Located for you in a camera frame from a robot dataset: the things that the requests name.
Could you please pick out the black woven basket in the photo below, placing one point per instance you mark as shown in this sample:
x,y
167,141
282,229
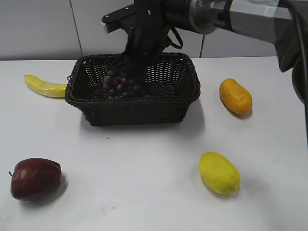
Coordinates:
x,y
173,84

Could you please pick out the yellow lemon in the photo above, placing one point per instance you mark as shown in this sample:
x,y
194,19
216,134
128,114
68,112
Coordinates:
x,y
218,173

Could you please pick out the purple grape bunch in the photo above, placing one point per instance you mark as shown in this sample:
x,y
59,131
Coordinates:
x,y
118,84

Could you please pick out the yellow banana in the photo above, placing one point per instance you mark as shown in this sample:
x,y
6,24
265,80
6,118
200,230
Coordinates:
x,y
45,88

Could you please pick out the red apple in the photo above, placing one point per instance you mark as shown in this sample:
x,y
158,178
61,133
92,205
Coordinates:
x,y
35,178

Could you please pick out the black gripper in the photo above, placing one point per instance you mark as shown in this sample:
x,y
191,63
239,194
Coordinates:
x,y
145,24

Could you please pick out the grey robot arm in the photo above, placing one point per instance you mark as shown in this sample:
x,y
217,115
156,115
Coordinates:
x,y
283,23

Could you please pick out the orange mango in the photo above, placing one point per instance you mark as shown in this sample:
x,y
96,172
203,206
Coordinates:
x,y
235,97

